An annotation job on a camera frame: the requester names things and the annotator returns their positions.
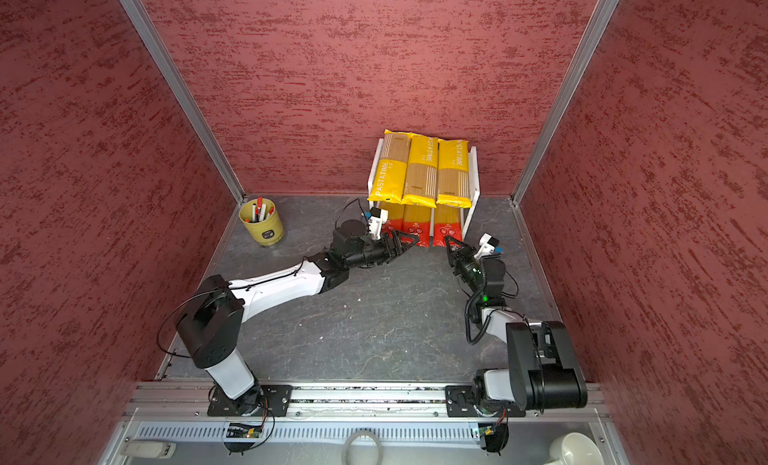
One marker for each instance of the yellow pasta bag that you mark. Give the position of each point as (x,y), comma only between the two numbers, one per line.
(420,186)
(387,180)
(453,187)

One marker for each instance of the white remote box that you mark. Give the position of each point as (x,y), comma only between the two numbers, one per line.
(148,449)

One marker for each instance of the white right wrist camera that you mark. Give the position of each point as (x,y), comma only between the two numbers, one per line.
(488,246)

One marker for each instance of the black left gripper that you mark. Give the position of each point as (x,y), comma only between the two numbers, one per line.
(398,249)

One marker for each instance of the white two-tier shelf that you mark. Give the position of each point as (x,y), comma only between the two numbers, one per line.
(466,214)

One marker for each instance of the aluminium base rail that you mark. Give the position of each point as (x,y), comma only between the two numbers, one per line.
(188,411)

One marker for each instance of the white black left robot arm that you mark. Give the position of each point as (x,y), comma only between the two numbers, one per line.
(210,321)

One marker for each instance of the red pasta bag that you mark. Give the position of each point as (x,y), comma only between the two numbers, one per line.
(447,223)
(417,221)
(395,215)

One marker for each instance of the yellow chopstick holder cup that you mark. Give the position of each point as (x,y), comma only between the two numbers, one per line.
(270,230)

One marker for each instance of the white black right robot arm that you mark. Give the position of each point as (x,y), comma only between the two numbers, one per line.
(542,370)

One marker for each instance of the white round object corner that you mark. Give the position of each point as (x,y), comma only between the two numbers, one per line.
(574,449)

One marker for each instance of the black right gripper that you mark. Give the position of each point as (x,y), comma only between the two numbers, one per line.
(453,253)

